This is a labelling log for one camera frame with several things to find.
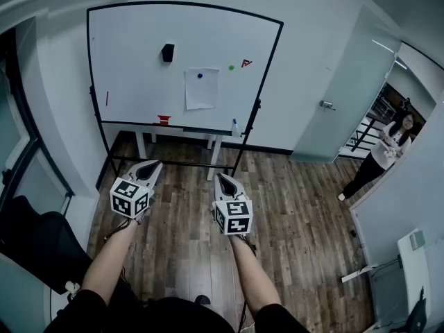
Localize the frosted glass door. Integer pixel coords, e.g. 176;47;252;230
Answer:
289;4;402;164

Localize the person's right forearm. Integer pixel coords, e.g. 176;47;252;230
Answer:
228;233;282;321

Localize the black stair railing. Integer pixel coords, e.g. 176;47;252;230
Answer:
346;111;388;152

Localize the white desk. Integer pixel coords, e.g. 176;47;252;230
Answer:
341;228;444;333

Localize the black whiteboard eraser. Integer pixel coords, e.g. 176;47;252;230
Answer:
161;43;176;63

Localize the white paper sheet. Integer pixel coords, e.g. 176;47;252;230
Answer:
185;67;221;111

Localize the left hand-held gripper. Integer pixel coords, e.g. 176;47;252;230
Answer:
110;160;164;223

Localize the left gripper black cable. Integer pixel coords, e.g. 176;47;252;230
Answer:
103;216;143;284

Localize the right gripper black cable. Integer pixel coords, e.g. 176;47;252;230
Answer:
237;234;257;330

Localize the small pale green box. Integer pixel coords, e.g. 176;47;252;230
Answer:
409;230;426;251

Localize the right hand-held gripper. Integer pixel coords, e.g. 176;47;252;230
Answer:
212;172;253;237

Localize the person's black clothing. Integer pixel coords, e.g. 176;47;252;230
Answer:
43;289;311;333

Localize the person's left forearm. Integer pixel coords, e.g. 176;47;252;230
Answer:
81;216;142;305

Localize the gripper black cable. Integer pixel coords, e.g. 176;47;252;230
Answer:
103;216;143;284
237;234;257;330

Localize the black-framed window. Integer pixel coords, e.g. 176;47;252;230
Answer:
0;26;76;218

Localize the black-framed whiteboard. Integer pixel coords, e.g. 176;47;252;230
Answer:
86;1;284;137

